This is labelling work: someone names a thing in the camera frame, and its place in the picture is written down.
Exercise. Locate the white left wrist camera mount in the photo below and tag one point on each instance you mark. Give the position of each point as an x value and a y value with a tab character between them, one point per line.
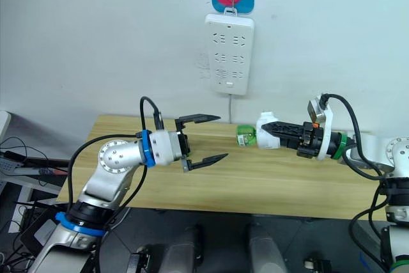
163	149

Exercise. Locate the white side desk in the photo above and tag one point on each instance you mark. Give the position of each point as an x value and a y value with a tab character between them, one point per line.
19	186

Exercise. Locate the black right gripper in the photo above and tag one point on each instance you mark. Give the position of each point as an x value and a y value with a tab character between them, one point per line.
311	143

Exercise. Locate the white mosquito repellent heater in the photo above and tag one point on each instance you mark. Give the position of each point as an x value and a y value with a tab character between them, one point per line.
267	143

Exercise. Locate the grey rounded robot leg shape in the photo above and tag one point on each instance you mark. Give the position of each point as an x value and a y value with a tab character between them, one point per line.
266	249
179	250

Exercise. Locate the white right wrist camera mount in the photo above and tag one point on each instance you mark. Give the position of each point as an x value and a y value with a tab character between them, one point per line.
326	132

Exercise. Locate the white power strip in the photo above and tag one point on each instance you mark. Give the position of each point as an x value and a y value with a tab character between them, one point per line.
229	52

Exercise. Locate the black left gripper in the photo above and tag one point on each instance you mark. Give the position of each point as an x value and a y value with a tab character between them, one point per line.
184	145

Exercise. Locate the red and black tool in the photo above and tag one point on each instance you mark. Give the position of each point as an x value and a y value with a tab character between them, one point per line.
52	171

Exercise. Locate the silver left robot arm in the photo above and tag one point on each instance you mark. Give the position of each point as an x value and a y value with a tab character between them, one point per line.
115	158

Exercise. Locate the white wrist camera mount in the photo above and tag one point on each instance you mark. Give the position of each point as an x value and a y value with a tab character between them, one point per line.
163	149
326	132

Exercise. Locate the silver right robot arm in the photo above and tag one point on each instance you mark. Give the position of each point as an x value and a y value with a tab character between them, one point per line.
396	151

